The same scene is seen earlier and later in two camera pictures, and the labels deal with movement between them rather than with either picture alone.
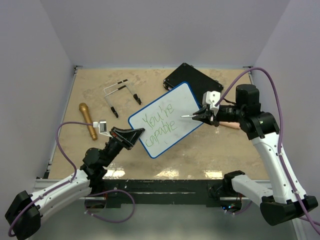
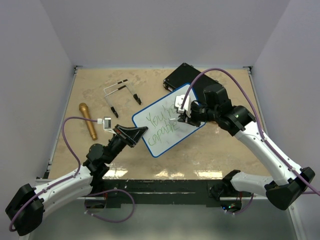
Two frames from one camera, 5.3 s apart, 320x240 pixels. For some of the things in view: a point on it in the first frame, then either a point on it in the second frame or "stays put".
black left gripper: (126, 137) stays put
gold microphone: (84, 109) stays put
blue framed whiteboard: (164, 127) stays put
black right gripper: (209, 118) to (191, 119)
